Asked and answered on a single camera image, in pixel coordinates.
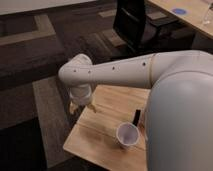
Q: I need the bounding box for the white plastic cup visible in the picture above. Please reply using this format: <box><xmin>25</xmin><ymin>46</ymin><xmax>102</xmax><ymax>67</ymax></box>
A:
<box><xmin>116</xmin><ymin>122</ymin><xmax>140</xmax><ymax>149</ymax></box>

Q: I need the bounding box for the light wooden background desk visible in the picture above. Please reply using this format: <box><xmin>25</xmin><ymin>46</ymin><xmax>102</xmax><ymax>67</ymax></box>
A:
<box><xmin>148</xmin><ymin>0</ymin><xmax>213</xmax><ymax>39</ymax></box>

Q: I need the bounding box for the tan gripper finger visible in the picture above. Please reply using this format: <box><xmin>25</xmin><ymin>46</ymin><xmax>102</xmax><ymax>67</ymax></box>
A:
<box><xmin>88</xmin><ymin>104</ymin><xmax>97</xmax><ymax>113</ymax></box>
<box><xmin>69</xmin><ymin>102</ymin><xmax>78</xmax><ymax>115</ymax></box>

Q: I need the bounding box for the black office chair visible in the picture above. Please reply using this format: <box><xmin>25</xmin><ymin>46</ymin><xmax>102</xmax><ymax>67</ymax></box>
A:
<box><xmin>113</xmin><ymin>0</ymin><xmax>177</xmax><ymax>53</ymax></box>

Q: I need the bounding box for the blue round disc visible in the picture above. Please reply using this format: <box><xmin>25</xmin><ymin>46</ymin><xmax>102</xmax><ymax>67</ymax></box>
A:
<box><xmin>172</xmin><ymin>8</ymin><xmax>187</xmax><ymax>15</ymax></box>

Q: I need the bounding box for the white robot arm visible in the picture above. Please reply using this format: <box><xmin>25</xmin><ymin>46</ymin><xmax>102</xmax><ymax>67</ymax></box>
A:
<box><xmin>58</xmin><ymin>50</ymin><xmax>213</xmax><ymax>171</ymax></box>

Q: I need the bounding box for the clear glass on desk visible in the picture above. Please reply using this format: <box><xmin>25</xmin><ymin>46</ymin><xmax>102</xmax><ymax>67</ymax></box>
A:
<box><xmin>202</xmin><ymin>3</ymin><xmax>213</xmax><ymax>25</ymax></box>

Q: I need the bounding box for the small black rectangular block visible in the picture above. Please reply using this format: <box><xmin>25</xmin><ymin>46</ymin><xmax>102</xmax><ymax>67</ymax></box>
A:
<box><xmin>133</xmin><ymin>109</ymin><xmax>141</xmax><ymax>126</ymax></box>

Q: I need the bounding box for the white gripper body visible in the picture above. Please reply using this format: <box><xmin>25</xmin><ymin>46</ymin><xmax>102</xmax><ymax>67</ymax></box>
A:
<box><xmin>69</xmin><ymin>84</ymin><xmax>92</xmax><ymax>106</ymax></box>

